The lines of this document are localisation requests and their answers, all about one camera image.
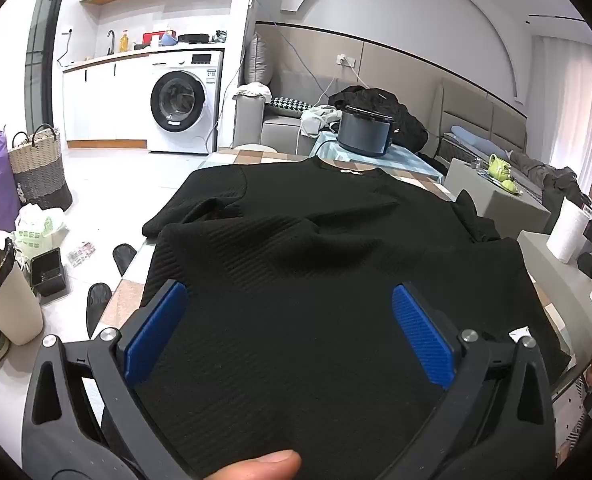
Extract small black box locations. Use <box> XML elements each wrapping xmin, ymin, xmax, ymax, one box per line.
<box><xmin>30</xmin><ymin>248</ymin><xmax>70</xmax><ymax>298</ymax></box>

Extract green teapot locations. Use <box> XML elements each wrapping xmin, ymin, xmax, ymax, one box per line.
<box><xmin>488</xmin><ymin>154</ymin><xmax>522</xmax><ymax>193</ymax></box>

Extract white base cabinet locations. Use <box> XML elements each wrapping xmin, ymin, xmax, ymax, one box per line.
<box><xmin>62</xmin><ymin>57</ymin><xmax>151</xmax><ymax>150</ymax></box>

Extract grey clothes pile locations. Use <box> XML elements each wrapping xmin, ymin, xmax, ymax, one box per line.
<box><xmin>300</xmin><ymin>105</ymin><xmax>344</xmax><ymax>136</ymax></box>

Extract white trash bin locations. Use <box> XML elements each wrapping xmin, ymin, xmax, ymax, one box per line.
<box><xmin>0</xmin><ymin>232</ymin><xmax>44</xmax><ymax>347</ymax></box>

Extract light blue tablecloth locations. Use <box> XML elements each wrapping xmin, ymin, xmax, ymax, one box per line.
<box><xmin>310</xmin><ymin>132</ymin><xmax>447</xmax><ymax>183</ymax></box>

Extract beige bed headboard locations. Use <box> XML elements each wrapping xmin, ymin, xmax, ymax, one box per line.
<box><xmin>438</xmin><ymin>80</ymin><xmax>529</xmax><ymax>153</ymax></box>

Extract black slipper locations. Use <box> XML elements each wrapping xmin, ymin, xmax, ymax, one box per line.
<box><xmin>86</xmin><ymin>282</ymin><xmax>113</xmax><ymax>338</ymax></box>
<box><xmin>112</xmin><ymin>243</ymin><xmax>137</xmax><ymax>277</ymax></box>

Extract grey cushion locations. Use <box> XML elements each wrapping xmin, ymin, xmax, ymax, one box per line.
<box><xmin>246</xmin><ymin>32</ymin><xmax>274</xmax><ymax>86</ymax></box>

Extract person's left hand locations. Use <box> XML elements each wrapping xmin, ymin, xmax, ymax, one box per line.
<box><xmin>210</xmin><ymin>450</ymin><xmax>303</xmax><ymax>480</ymax></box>

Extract white cloth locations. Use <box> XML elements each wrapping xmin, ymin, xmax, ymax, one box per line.
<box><xmin>233</xmin><ymin>82</ymin><xmax>273</xmax><ymax>106</ymax></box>

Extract plaid blanket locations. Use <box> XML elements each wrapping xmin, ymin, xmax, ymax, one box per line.
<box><xmin>96</xmin><ymin>142</ymin><xmax>589</xmax><ymax>461</ymax></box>

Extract woven basket with handles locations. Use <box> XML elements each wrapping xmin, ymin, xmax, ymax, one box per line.
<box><xmin>8</xmin><ymin>124</ymin><xmax>74</xmax><ymax>212</ymax></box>

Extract houndstooth pillow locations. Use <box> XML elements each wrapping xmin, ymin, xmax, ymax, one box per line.
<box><xmin>268</xmin><ymin>96</ymin><xmax>314</xmax><ymax>113</ymax></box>

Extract red box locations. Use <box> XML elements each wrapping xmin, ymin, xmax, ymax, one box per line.
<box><xmin>142</xmin><ymin>31</ymin><xmax>177</xmax><ymax>48</ymax></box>

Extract dark rice cooker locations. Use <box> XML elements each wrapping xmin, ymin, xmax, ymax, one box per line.
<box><xmin>337</xmin><ymin>105</ymin><xmax>395</xmax><ymax>157</ymax></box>

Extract white curtain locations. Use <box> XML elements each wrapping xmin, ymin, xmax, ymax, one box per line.
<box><xmin>541</xmin><ymin>35</ymin><xmax>592</xmax><ymax>201</ymax></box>

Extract light grey side table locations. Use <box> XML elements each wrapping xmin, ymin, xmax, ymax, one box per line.
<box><xmin>517</xmin><ymin>230</ymin><xmax>592</xmax><ymax>376</ymax></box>

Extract black jacket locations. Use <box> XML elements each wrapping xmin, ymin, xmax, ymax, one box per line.
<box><xmin>328</xmin><ymin>86</ymin><xmax>429</xmax><ymax>153</ymax></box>

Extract small clear packet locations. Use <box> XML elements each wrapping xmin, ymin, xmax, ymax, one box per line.
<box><xmin>67</xmin><ymin>242</ymin><xmax>98</xmax><ymax>266</ymax></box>

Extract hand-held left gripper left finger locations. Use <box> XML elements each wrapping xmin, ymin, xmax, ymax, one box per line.
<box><xmin>23</xmin><ymin>279</ymin><xmax>197</xmax><ymax>480</ymax></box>

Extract black knit sweater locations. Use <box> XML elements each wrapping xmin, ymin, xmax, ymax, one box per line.
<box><xmin>140</xmin><ymin>156</ymin><xmax>572</xmax><ymax>480</ymax></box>

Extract grey box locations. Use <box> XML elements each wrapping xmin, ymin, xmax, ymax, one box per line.
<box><xmin>445</xmin><ymin>157</ymin><xmax>552</xmax><ymax>241</ymax></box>

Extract blue pillow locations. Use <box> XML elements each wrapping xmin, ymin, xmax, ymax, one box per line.
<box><xmin>448</xmin><ymin>125</ymin><xmax>507</xmax><ymax>153</ymax></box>

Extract white plastic bag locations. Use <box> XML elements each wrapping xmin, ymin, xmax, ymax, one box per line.
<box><xmin>14</xmin><ymin>203</ymin><xmax>69</xmax><ymax>261</ymax></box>

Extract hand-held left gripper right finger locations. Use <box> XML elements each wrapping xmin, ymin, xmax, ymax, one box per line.
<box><xmin>376</xmin><ymin>282</ymin><xmax>558</xmax><ymax>480</ymax></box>

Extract grey sofa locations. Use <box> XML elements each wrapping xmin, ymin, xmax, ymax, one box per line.
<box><xmin>233</xmin><ymin>70</ymin><xmax>344</xmax><ymax>156</ymax></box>

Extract white washing machine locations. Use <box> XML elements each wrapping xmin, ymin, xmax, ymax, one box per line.
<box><xmin>148</xmin><ymin>50</ymin><xmax>225</xmax><ymax>154</ymax></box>

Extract black framed door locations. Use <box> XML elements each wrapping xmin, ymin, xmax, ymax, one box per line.
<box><xmin>24</xmin><ymin>0</ymin><xmax>74</xmax><ymax>133</ymax></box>

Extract paper towel roll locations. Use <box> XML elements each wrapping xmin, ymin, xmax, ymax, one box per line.
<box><xmin>547</xmin><ymin>197</ymin><xmax>592</xmax><ymax>264</ymax></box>

